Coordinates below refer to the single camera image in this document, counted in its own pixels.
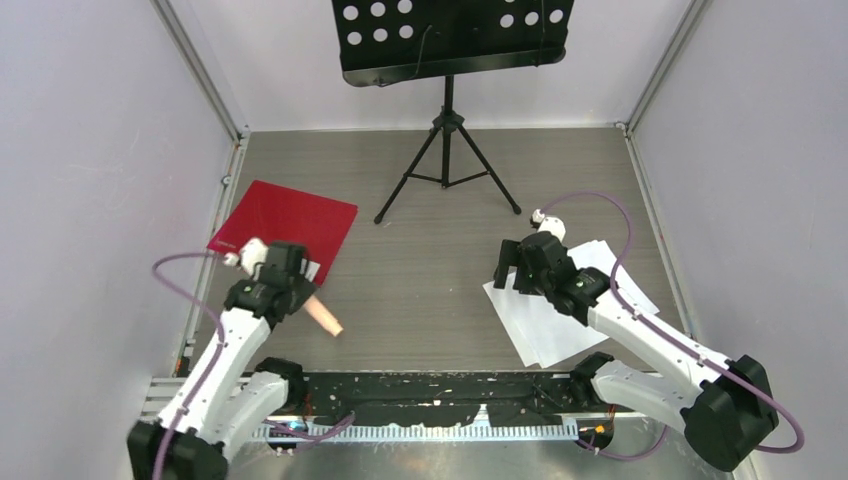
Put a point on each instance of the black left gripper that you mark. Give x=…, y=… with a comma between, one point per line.
x=305, y=290

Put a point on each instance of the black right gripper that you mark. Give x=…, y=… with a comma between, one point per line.
x=512, y=255

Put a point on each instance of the pink plastic cylinder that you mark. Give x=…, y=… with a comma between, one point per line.
x=323, y=316

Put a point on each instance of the red plastic folder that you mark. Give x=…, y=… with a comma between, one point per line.
x=271, y=212

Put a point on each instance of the stack of white paper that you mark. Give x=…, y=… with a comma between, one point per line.
x=538, y=332

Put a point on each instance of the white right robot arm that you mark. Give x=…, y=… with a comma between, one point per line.
x=722, y=407

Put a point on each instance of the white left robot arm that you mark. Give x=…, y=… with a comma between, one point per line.
x=200, y=430

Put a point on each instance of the black music stand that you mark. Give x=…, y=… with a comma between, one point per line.
x=383, y=43

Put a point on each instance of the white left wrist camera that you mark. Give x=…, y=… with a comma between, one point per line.
x=250, y=258

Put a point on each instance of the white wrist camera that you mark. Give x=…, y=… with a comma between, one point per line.
x=250, y=258
x=542, y=222

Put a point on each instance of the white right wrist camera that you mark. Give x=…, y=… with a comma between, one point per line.
x=542, y=222

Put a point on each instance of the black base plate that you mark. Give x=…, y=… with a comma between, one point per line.
x=441, y=399

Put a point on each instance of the aluminium frame rail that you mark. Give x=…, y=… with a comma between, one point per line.
x=477, y=431

